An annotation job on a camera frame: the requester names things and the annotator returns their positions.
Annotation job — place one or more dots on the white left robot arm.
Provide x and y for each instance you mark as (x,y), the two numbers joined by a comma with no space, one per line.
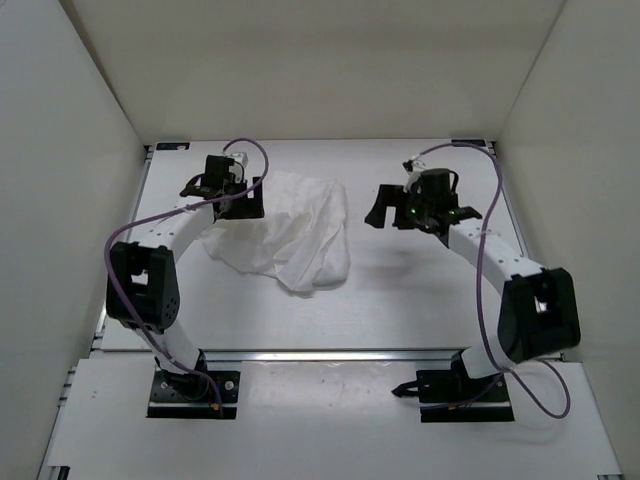
(141,258)

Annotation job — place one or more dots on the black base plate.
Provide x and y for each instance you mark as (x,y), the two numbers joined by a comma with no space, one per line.
(168,400)
(448,397)

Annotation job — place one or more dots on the corner label sticker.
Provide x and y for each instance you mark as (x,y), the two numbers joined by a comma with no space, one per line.
(172,146)
(475,142)

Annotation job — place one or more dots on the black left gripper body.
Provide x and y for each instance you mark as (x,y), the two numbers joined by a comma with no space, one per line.
(236,187)

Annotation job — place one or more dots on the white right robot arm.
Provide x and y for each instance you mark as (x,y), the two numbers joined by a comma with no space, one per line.
(538,314)

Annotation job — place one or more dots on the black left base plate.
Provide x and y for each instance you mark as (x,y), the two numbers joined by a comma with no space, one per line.
(168,400)

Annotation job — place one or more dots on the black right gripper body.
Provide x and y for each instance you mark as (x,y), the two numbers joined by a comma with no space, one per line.
(425,208)

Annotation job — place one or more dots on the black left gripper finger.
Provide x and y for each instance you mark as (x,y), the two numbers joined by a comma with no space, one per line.
(256,202)
(236,210)

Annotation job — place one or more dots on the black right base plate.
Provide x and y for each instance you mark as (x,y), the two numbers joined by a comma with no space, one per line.
(448,397)

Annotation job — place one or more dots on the right corner label sticker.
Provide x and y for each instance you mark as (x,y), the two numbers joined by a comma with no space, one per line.
(475,142)

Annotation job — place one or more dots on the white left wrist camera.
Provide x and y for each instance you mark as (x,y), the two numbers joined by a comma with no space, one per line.
(239,162)

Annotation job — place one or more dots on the white skirt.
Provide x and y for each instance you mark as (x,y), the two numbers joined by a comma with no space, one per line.
(301,241)

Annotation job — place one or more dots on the left corner label sticker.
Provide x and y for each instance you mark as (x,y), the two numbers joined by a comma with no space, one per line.
(172,146)

